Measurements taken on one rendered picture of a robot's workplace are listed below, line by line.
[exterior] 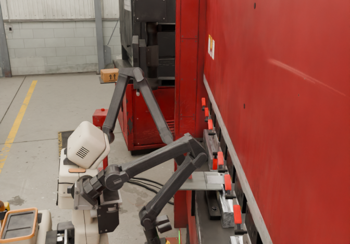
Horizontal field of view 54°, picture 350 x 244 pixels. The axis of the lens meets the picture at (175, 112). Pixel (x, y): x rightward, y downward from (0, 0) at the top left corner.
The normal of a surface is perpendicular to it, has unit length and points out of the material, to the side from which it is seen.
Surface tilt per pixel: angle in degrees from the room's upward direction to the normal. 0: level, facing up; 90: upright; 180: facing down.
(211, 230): 0
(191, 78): 90
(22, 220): 0
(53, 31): 90
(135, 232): 0
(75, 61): 90
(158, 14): 90
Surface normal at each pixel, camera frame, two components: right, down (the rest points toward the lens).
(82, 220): 0.26, 0.33
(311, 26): -1.00, 0.00
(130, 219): 0.01, -0.94
